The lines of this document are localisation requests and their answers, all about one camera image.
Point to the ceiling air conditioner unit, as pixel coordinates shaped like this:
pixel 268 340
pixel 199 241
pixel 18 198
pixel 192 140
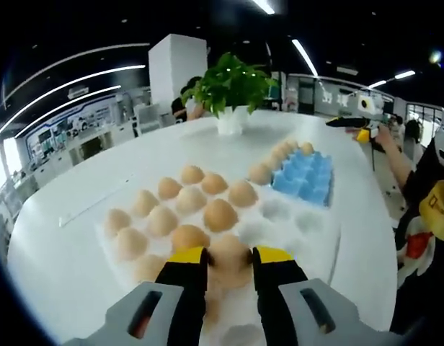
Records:
pixel 347 69
pixel 78 92

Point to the operator person, dark clothes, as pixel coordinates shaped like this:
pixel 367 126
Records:
pixel 425 171

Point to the white office chair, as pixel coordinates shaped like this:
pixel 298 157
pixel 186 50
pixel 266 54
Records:
pixel 148 119

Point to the straight ceiling light strip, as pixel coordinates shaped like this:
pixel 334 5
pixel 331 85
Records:
pixel 265 5
pixel 304 57

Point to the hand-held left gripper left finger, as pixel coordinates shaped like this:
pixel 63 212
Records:
pixel 182 310

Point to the green plant in white pot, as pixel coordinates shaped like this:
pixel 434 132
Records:
pixel 233 83

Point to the group of brown eggs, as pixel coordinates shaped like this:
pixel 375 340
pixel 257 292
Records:
pixel 220 216
pixel 259 173

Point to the person's right hand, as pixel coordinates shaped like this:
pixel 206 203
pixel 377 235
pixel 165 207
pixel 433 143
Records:
pixel 384 137

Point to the white foam egg holder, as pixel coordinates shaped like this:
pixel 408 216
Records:
pixel 279 216

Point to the blue egg tray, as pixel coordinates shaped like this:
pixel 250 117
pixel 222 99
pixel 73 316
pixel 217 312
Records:
pixel 305 180

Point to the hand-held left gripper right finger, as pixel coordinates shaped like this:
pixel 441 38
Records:
pixel 279 310

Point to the brown egg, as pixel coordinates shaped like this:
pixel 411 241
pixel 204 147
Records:
pixel 229 259

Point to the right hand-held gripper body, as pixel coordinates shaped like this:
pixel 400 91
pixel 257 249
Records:
pixel 373 104

